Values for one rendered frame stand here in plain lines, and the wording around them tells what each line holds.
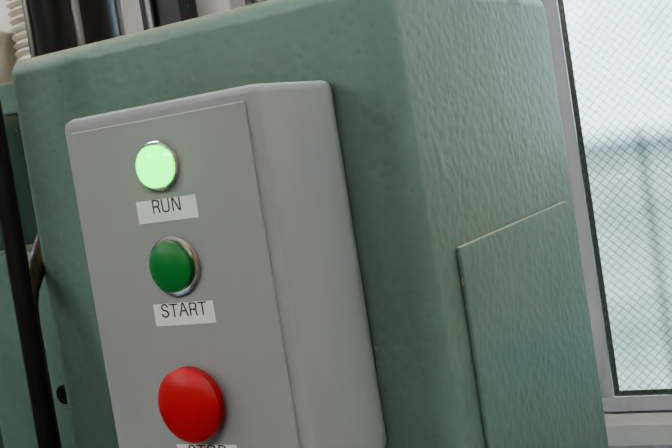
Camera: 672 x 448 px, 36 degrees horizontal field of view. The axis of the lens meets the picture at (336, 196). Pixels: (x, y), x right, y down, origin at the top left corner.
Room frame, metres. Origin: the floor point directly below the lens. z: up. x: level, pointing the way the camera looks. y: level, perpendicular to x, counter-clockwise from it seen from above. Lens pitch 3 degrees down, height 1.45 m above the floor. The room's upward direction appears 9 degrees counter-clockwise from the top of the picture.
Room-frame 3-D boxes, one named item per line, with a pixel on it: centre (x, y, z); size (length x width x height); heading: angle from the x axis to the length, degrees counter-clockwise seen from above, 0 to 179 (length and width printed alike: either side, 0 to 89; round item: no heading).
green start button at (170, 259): (0.41, 0.07, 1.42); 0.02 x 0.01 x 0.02; 60
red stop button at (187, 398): (0.41, 0.07, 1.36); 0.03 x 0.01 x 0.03; 60
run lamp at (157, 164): (0.41, 0.07, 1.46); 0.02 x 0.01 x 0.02; 60
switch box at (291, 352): (0.44, 0.05, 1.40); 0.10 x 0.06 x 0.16; 60
